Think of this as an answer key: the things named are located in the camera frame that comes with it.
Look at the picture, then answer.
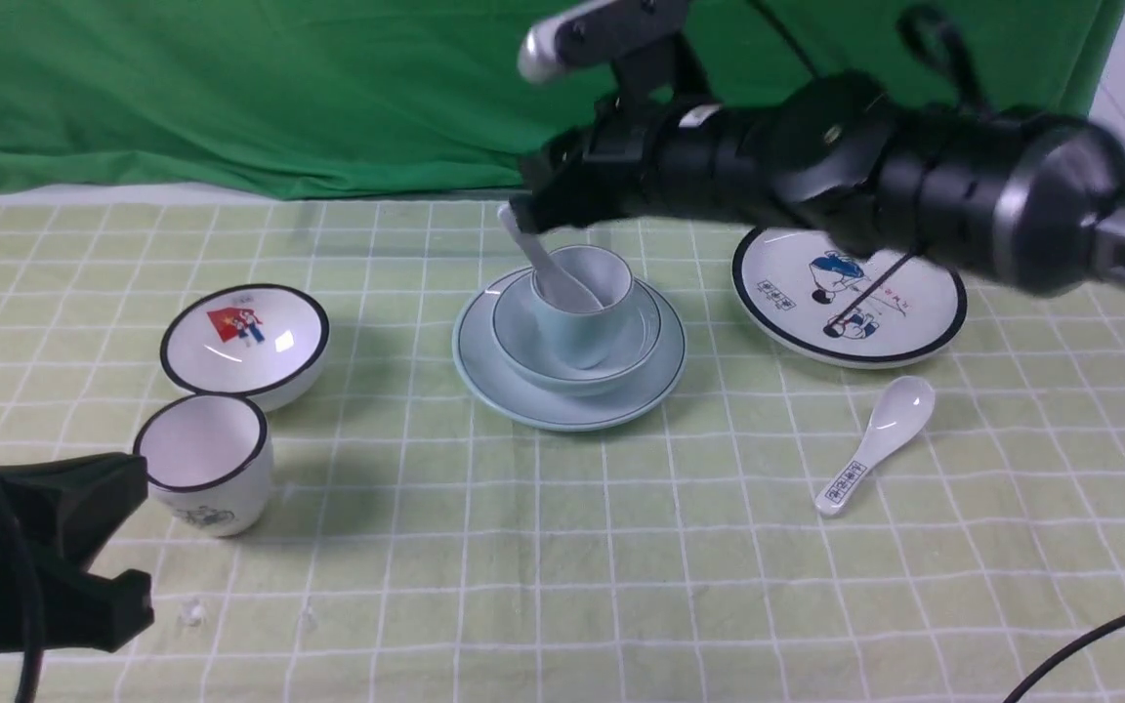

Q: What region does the black-rimmed plate with cartoon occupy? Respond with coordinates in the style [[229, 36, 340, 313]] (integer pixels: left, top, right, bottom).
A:
[[731, 228, 968, 369]]

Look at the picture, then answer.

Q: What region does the black-rimmed white cup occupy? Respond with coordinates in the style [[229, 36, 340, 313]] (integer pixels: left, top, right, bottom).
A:
[[133, 394, 275, 538]]

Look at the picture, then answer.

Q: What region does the pale blue cup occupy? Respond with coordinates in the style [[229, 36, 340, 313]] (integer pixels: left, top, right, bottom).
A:
[[530, 245, 635, 368]]

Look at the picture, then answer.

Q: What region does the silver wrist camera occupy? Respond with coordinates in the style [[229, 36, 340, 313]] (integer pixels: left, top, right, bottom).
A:
[[518, 1, 711, 102]]

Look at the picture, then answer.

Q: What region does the green backdrop cloth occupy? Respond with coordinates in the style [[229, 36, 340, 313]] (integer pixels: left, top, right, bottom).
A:
[[0, 1, 1125, 200]]

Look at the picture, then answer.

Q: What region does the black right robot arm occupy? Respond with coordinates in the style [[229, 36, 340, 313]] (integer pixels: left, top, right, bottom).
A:
[[510, 72, 1125, 298]]

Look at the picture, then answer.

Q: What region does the green checkered tablecloth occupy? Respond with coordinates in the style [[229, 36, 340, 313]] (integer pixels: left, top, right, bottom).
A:
[[0, 202, 1125, 702]]

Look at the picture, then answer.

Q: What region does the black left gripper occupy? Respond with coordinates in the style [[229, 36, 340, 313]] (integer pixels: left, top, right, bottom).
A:
[[0, 453, 155, 654]]

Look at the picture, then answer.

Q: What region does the black-rimmed bowl with picture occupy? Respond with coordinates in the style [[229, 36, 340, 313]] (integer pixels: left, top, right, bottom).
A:
[[159, 283, 332, 411]]

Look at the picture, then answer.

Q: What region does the plain white ceramic spoon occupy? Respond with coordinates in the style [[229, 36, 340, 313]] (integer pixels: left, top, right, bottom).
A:
[[497, 202, 603, 314]]

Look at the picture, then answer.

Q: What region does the pale blue plate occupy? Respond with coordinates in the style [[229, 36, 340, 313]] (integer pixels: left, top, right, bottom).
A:
[[452, 268, 689, 433]]

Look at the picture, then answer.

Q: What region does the white spoon with printed handle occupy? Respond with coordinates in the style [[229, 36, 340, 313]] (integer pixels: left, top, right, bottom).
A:
[[813, 377, 937, 517]]

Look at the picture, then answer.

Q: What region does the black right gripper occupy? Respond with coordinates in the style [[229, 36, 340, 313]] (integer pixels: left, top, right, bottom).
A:
[[509, 94, 720, 235]]

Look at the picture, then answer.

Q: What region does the pale blue bowl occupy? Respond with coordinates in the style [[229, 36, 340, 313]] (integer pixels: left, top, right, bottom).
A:
[[491, 270, 662, 396]]

